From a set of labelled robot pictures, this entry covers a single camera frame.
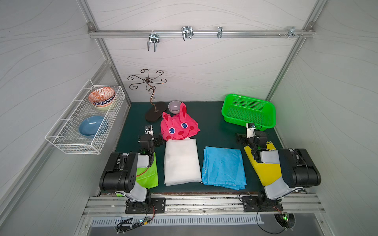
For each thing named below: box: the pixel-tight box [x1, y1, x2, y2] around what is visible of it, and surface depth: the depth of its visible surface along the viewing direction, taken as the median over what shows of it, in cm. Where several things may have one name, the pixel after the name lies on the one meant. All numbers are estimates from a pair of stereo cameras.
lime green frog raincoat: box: [135, 151, 159, 190], surface depth 83 cm
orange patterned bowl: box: [88, 87, 116, 112], surface depth 73 cm
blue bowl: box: [78, 115, 105, 139], surface depth 66 cm
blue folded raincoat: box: [201, 146, 248, 191], surface depth 86 cm
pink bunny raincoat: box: [160, 102, 201, 141], surface depth 106 cm
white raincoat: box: [163, 137, 202, 187], surface depth 86 cm
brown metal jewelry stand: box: [127, 68, 168, 122], surface depth 97 cm
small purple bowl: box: [167, 100, 182, 115], surface depth 114 cm
